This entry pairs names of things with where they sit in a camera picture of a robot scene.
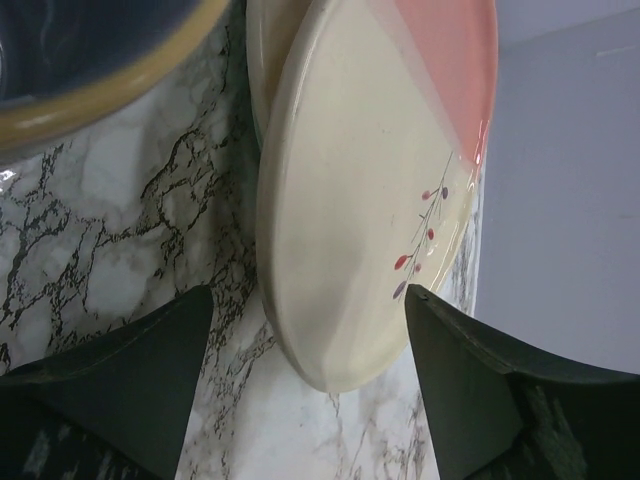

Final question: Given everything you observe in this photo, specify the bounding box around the pink cream ceramic plate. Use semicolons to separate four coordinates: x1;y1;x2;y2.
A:
256;1;498;393

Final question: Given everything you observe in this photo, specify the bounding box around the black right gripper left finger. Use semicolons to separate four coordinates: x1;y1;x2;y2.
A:
1;286;213;479

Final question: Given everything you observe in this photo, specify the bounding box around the yellow cream ceramic plate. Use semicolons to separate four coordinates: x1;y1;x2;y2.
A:
246;0;331;140

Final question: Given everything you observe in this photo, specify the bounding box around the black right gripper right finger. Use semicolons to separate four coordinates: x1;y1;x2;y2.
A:
405;284;639;479

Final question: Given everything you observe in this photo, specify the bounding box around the iridescent pink mug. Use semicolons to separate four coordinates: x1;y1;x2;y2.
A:
1;1;229;165

